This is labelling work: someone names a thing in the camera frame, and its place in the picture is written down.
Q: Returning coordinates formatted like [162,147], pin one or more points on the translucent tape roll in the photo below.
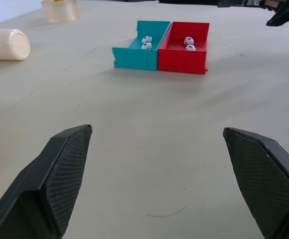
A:
[59,12]

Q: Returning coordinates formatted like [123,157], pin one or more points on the blue tray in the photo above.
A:
[136,59]

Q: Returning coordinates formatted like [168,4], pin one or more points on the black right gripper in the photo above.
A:
[270,5]

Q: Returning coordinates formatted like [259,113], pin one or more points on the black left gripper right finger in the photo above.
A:
[266,184]

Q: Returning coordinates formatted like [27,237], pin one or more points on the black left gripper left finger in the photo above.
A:
[47,189]

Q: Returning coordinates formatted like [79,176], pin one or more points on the cream plastic cylinder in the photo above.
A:
[2,44]

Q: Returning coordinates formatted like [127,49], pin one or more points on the red tray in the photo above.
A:
[181,61]

